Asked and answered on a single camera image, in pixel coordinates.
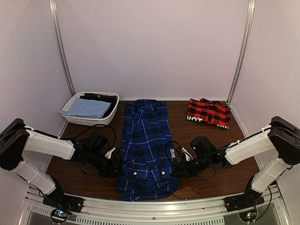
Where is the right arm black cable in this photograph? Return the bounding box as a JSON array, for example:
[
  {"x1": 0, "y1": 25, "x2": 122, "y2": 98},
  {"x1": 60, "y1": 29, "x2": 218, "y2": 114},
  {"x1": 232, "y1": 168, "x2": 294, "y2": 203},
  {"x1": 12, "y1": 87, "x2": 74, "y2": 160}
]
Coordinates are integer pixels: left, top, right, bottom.
[{"x1": 165, "y1": 140, "x2": 240, "y2": 180}]

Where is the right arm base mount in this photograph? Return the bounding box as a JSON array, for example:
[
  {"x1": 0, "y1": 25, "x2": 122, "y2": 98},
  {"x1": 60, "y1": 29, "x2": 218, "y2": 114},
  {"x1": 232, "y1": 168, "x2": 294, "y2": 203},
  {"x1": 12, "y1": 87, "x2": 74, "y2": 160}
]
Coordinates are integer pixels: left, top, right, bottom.
[{"x1": 224, "y1": 193, "x2": 264, "y2": 212}]

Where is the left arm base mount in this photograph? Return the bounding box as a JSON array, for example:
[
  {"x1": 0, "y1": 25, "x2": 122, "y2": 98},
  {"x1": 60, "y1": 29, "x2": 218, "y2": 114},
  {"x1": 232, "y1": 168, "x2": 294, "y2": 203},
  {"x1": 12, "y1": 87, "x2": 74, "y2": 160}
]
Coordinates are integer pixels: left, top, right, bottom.
[{"x1": 43, "y1": 193, "x2": 83, "y2": 213}]

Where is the left circuit board with leds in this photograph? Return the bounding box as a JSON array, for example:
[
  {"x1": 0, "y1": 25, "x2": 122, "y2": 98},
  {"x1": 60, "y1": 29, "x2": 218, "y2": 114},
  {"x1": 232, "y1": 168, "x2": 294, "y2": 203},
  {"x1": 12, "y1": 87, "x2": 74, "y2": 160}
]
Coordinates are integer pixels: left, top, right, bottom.
[{"x1": 50, "y1": 209, "x2": 70, "y2": 223}]

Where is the right circuit board with leds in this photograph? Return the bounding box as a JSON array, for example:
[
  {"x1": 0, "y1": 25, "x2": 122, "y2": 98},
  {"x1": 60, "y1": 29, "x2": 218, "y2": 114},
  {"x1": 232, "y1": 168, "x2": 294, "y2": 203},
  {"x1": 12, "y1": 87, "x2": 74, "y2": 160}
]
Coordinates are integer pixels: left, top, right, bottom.
[{"x1": 238, "y1": 210, "x2": 257, "y2": 223}]

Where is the white plastic bin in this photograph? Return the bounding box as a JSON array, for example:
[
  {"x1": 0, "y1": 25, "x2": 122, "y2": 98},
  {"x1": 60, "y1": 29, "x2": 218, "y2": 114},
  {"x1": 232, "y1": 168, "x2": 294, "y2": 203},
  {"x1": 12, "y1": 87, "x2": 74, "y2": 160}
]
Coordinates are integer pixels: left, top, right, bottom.
[{"x1": 62, "y1": 91, "x2": 120, "y2": 126}]

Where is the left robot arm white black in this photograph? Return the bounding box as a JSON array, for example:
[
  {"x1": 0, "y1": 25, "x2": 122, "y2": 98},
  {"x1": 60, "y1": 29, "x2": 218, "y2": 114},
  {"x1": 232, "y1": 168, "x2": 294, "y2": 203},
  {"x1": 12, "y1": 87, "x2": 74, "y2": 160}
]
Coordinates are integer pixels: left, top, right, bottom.
[{"x1": 0, "y1": 118, "x2": 123, "y2": 208}]

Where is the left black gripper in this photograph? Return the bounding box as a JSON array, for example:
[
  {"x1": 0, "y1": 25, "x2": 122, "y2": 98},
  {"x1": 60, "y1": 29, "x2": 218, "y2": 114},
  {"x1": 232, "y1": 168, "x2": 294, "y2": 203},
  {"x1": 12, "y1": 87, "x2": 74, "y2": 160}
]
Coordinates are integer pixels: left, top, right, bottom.
[{"x1": 87, "y1": 149, "x2": 125, "y2": 177}]

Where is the black folded garment in bin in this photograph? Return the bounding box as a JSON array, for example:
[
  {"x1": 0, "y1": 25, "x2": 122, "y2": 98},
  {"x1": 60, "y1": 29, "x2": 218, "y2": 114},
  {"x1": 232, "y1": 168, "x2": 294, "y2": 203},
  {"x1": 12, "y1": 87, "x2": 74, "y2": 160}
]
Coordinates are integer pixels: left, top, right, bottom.
[{"x1": 80, "y1": 93, "x2": 117, "y2": 119}]

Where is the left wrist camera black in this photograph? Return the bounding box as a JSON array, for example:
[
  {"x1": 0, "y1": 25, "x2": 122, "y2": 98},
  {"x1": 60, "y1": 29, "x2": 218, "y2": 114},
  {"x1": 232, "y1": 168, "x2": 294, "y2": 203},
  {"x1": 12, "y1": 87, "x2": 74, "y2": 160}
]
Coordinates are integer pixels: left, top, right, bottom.
[{"x1": 84, "y1": 131, "x2": 119, "y2": 159}]

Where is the aluminium front rail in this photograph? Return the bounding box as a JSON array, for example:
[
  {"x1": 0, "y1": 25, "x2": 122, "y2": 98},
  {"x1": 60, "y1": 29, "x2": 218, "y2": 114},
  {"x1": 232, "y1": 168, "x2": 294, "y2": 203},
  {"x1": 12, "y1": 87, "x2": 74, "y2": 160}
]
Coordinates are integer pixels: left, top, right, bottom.
[{"x1": 17, "y1": 185, "x2": 292, "y2": 225}]

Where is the right aluminium frame post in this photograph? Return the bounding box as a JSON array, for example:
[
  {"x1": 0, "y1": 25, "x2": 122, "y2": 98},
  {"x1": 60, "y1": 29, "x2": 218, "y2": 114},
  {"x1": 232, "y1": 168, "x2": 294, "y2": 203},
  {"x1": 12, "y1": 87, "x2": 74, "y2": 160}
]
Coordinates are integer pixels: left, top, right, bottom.
[{"x1": 227, "y1": 0, "x2": 256, "y2": 105}]

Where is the light blue folded shirt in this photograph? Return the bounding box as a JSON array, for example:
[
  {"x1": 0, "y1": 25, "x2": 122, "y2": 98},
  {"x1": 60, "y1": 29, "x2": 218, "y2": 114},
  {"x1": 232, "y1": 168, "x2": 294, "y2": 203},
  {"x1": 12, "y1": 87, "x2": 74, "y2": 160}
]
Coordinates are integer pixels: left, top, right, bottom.
[{"x1": 59, "y1": 98, "x2": 111, "y2": 119}]

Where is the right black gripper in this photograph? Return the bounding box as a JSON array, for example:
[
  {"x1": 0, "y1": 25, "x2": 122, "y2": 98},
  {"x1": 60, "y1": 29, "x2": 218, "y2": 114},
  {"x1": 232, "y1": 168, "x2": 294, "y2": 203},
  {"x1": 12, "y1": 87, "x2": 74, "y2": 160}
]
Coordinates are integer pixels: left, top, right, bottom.
[{"x1": 171, "y1": 155, "x2": 210, "y2": 179}]

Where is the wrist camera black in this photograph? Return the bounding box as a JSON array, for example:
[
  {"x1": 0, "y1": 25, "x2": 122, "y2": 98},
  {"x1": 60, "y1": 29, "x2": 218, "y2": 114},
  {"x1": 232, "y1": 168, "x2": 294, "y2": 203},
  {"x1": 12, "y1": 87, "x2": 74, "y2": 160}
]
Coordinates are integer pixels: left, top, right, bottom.
[
  {"x1": 84, "y1": 131, "x2": 119, "y2": 159},
  {"x1": 176, "y1": 136, "x2": 217, "y2": 161}
]

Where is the red black plaid folded shirt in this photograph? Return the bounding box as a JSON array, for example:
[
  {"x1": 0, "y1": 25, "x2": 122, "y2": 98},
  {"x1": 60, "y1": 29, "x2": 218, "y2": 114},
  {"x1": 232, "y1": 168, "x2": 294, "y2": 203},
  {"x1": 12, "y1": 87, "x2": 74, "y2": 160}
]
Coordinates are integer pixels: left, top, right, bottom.
[{"x1": 187, "y1": 98, "x2": 231, "y2": 129}]

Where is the aluminium frame post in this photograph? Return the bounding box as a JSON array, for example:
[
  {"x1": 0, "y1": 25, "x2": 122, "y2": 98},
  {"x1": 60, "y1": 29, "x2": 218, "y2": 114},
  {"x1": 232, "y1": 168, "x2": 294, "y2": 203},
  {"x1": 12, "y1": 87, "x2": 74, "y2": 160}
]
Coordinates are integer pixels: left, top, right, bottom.
[
  {"x1": 49, "y1": 0, "x2": 75, "y2": 96},
  {"x1": 227, "y1": 0, "x2": 256, "y2": 105}
]

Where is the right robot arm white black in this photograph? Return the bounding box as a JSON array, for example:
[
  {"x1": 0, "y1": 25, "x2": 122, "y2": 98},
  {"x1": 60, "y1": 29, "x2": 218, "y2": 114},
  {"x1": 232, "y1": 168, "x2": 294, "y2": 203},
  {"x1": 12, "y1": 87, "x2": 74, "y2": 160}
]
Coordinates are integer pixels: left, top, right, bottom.
[{"x1": 172, "y1": 116, "x2": 300, "y2": 207}]

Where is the blue plaid long sleeve shirt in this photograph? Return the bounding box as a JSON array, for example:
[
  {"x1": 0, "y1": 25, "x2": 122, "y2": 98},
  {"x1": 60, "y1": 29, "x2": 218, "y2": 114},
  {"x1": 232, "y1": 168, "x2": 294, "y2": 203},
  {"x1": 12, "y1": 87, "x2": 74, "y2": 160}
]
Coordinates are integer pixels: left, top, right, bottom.
[{"x1": 115, "y1": 99, "x2": 180, "y2": 202}]

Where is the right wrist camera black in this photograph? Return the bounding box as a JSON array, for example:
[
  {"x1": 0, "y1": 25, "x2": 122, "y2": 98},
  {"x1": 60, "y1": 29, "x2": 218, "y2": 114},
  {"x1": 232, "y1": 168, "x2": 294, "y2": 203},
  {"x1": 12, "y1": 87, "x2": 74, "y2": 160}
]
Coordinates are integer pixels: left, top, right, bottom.
[{"x1": 176, "y1": 136, "x2": 217, "y2": 161}]

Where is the circuit board with leds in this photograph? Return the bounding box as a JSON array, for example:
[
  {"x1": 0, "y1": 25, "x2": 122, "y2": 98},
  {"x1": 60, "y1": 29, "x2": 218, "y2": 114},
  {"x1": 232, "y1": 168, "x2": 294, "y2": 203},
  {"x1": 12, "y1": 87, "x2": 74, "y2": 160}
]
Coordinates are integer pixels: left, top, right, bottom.
[
  {"x1": 238, "y1": 210, "x2": 257, "y2": 223},
  {"x1": 50, "y1": 209, "x2": 70, "y2": 223}
]

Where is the left aluminium frame post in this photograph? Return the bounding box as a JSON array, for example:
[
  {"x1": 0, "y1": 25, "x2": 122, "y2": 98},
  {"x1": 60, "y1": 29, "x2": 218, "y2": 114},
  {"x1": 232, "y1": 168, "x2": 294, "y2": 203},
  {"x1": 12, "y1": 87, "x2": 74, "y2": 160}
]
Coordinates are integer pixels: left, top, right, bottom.
[{"x1": 49, "y1": 0, "x2": 75, "y2": 96}]

